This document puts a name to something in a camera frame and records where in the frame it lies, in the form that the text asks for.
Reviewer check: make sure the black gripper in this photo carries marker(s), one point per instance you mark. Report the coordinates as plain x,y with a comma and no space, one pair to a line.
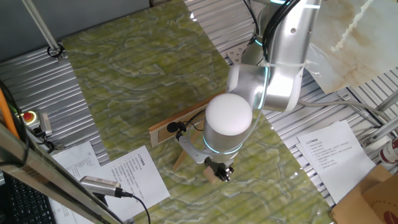
222,167

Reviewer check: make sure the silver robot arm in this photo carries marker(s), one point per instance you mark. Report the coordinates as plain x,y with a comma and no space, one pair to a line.
227,124

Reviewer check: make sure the small black microphone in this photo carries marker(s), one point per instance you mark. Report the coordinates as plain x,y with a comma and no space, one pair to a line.
172,127

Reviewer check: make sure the printed white paper sheet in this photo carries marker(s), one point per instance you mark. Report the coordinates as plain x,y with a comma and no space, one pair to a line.
339,161
77,161
140,180

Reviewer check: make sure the green marble pattern mat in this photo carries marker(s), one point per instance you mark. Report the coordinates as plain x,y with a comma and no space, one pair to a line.
140,62

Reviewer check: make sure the brown cardboard box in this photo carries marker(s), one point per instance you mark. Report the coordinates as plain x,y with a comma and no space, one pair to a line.
367,202

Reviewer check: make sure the aluminium profile bar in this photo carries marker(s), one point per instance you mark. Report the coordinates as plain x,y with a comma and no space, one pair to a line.
388,101
382,130

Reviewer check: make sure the red and white can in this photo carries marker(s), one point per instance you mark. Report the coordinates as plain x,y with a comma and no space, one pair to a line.
390,152

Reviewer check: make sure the beige marble pattern sheet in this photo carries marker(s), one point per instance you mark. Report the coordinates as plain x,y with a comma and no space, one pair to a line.
357,46

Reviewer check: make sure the black computer keyboard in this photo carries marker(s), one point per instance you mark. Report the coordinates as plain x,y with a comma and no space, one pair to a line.
25,205

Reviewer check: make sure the red emergency stop button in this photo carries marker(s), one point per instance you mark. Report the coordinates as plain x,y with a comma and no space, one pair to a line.
28,116

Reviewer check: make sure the orange tube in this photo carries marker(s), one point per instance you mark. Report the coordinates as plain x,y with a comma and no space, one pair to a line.
6,115

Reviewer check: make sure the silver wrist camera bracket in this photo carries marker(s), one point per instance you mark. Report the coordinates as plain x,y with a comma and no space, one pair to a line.
189,151

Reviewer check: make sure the wooden picture frame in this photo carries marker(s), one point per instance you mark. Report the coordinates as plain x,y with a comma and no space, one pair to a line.
161,133

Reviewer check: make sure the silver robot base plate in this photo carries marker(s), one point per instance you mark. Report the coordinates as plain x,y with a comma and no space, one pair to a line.
236,54

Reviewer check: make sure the metal frame beam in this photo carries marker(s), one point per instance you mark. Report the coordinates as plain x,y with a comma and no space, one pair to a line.
46,174

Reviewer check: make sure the aluminium camera pole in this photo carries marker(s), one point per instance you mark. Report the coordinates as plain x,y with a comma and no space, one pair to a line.
43,26

